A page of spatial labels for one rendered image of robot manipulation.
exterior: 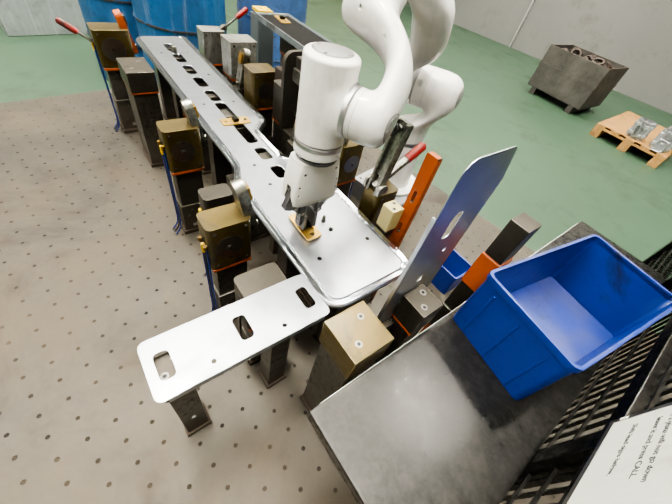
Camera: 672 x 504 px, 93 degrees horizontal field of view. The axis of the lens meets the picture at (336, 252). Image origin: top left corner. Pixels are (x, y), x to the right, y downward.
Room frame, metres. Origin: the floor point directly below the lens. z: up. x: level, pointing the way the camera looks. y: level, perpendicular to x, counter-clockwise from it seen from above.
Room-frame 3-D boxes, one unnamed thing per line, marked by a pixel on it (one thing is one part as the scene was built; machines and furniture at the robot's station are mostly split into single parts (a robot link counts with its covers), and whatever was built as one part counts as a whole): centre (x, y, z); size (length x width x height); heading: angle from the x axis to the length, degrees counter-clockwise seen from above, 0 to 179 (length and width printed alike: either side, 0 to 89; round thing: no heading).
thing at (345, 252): (0.86, 0.41, 1.00); 1.38 x 0.22 x 0.02; 48
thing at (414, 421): (0.39, -0.41, 1.01); 0.90 x 0.22 x 0.03; 138
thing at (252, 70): (1.09, 0.39, 0.89); 0.12 x 0.08 x 0.38; 138
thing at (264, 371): (0.28, 0.07, 0.84); 0.05 x 0.05 x 0.29; 48
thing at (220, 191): (0.53, 0.32, 0.84); 0.10 x 0.05 x 0.29; 138
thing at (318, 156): (0.50, 0.08, 1.20); 0.09 x 0.08 x 0.03; 138
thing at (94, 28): (1.10, 0.96, 0.88); 0.14 x 0.09 x 0.36; 138
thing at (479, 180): (0.35, -0.14, 1.17); 0.12 x 0.01 x 0.34; 138
